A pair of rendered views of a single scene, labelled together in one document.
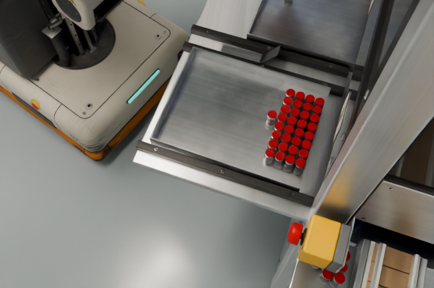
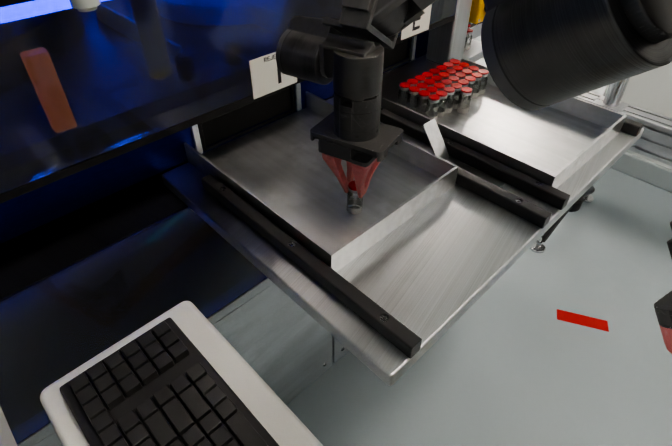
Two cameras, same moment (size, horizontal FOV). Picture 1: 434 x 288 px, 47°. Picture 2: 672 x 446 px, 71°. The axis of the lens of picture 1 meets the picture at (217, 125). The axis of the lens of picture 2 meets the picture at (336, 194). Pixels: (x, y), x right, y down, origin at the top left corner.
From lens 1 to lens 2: 146 cm
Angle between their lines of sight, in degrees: 76
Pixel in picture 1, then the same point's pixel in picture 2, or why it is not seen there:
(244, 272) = not seen: hidden behind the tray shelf
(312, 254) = not seen: outside the picture
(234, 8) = (454, 235)
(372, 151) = not seen: outside the picture
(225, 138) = (521, 114)
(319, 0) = (300, 197)
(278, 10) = (377, 206)
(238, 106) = (495, 131)
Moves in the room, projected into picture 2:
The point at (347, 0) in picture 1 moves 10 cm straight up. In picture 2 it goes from (259, 184) to (252, 127)
